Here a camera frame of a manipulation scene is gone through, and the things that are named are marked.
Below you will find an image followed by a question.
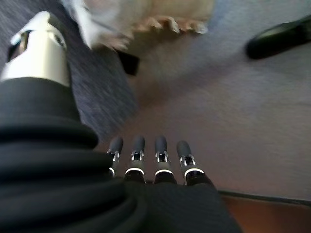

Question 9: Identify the black oblong object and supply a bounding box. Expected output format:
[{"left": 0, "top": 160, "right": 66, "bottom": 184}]
[{"left": 245, "top": 14, "right": 311, "bottom": 60}]

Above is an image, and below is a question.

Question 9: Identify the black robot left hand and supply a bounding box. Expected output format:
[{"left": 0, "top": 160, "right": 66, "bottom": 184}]
[{"left": 0, "top": 11, "right": 243, "bottom": 233}]

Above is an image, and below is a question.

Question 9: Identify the white fringed cushion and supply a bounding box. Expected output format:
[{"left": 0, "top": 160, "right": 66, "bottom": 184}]
[{"left": 62, "top": 0, "right": 216, "bottom": 50}]

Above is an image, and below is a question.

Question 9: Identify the dark glossy cabinet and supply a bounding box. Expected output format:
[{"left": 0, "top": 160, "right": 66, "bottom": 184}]
[{"left": 217, "top": 190, "right": 311, "bottom": 233}]

